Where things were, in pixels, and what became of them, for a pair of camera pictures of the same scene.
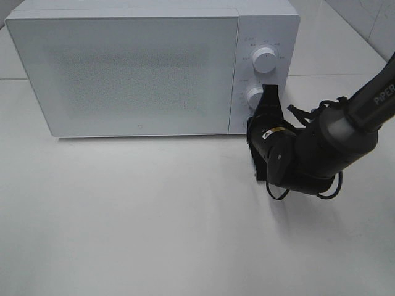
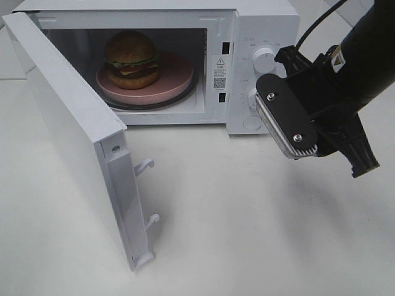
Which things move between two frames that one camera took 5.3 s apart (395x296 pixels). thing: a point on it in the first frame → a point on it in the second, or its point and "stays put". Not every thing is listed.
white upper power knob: (264, 60) stays put
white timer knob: (254, 95) stays put
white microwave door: (130, 76) → (94, 138)
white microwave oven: (156, 68) stays put
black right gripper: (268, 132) → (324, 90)
